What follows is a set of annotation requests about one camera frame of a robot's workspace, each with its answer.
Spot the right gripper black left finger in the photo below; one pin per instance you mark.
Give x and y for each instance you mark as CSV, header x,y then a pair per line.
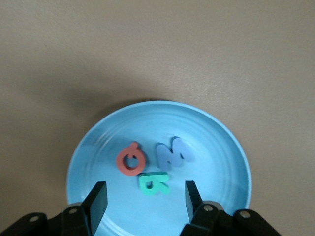
x,y
73,221

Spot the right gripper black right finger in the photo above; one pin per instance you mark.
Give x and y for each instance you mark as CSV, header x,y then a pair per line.
x,y
206,218

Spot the teal foam capital R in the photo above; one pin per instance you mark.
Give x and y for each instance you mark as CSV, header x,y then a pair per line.
x,y
144,191

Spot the red foam capital Q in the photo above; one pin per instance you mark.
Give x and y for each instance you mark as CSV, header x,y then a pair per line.
x,y
120,162

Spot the blue foam capital W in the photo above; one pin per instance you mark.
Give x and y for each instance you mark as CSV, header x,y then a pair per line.
x,y
163,157

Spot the blue plate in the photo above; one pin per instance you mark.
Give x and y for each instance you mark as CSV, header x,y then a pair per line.
x,y
209,147

